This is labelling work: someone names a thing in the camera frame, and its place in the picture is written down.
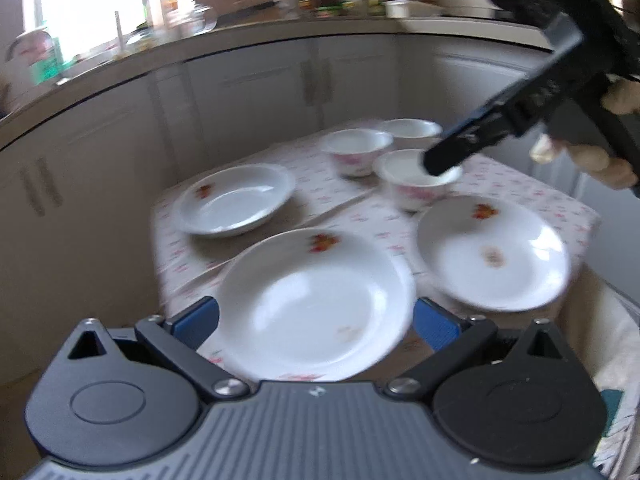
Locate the white floral bowl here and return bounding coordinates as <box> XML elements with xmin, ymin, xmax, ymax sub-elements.
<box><xmin>320</xmin><ymin>128</ymin><xmax>395</xmax><ymax>178</ymax></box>
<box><xmin>380</xmin><ymin>118</ymin><xmax>443</xmax><ymax>152</ymax></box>
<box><xmin>374</xmin><ymin>149</ymin><xmax>463</xmax><ymax>212</ymax></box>

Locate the green white container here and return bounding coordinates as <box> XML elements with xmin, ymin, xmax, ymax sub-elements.
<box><xmin>5</xmin><ymin>30</ymin><xmax>66</xmax><ymax>86</ymax></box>

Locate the white floral plate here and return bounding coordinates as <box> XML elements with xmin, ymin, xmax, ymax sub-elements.
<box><xmin>215</xmin><ymin>227</ymin><xmax>416</xmax><ymax>382</ymax></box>
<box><xmin>172</xmin><ymin>162</ymin><xmax>297</xmax><ymax>238</ymax></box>
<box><xmin>416</xmin><ymin>195</ymin><xmax>572</xmax><ymax>312</ymax></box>

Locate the floral print tablecloth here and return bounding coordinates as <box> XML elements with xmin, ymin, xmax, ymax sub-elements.
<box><xmin>150</xmin><ymin>117</ymin><xmax>603</xmax><ymax>386</ymax></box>

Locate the person's right hand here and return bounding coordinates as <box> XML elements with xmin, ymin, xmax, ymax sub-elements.
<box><xmin>530</xmin><ymin>77</ymin><xmax>640</xmax><ymax>191</ymax></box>

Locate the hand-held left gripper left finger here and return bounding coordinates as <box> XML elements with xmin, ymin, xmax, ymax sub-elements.
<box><xmin>62</xmin><ymin>296</ymin><xmax>253</xmax><ymax>403</ymax></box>

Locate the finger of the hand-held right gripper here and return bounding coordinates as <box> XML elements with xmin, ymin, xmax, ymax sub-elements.
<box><xmin>422</xmin><ymin>105</ymin><xmax>516</xmax><ymax>178</ymax></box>

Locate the kitchen countertop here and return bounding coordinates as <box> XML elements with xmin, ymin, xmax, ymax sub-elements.
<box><xmin>0</xmin><ymin>2</ymin><xmax>556</xmax><ymax>126</ymax></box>

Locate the glass bowl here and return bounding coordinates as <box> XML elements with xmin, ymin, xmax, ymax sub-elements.
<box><xmin>167</xmin><ymin>4</ymin><xmax>218</xmax><ymax>36</ymax></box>

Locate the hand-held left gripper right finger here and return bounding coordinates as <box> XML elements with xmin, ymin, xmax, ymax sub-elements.
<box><xmin>382</xmin><ymin>297</ymin><xmax>568</xmax><ymax>403</ymax></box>

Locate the white rectangular container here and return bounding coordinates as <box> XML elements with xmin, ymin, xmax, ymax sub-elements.
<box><xmin>384</xmin><ymin>0</ymin><xmax>441</xmax><ymax>18</ymax></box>

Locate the cream cloth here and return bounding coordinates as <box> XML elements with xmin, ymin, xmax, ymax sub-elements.
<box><xmin>590</xmin><ymin>280</ymin><xmax>640</xmax><ymax>480</ymax></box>

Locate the orange label bottle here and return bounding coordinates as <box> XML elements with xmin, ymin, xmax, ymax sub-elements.
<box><xmin>142</xmin><ymin>0</ymin><xmax>181</xmax><ymax>28</ymax></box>

